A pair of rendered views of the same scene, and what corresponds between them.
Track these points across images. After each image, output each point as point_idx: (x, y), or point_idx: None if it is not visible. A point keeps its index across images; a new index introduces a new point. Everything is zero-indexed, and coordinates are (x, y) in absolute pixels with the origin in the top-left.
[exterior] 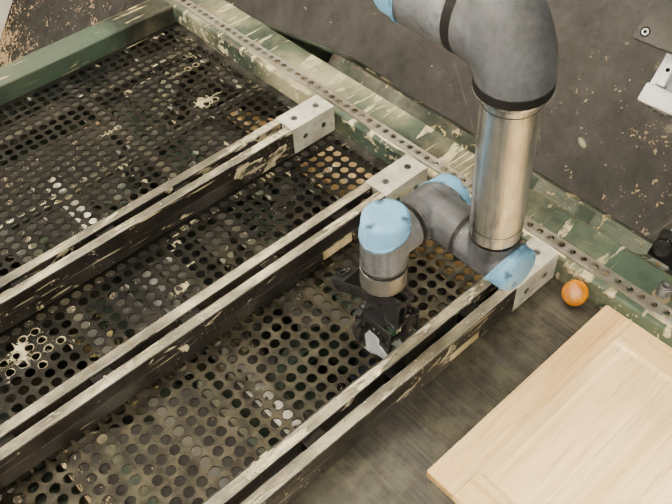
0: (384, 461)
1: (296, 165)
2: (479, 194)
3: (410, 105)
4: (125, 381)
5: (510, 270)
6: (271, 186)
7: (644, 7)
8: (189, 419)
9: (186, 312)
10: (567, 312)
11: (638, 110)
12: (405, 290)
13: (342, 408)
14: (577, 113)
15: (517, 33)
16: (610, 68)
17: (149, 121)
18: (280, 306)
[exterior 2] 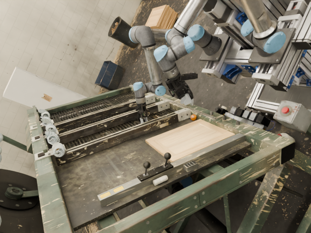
0: (138, 140)
1: None
2: (149, 71)
3: None
4: (90, 128)
5: (158, 88)
6: None
7: (243, 84)
8: (133, 211)
9: (107, 119)
10: (191, 121)
11: (243, 107)
12: (145, 103)
13: (130, 129)
14: (229, 111)
15: (143, 33)
16: (236, 100)
17: (117, 102)
18: (129, 123)
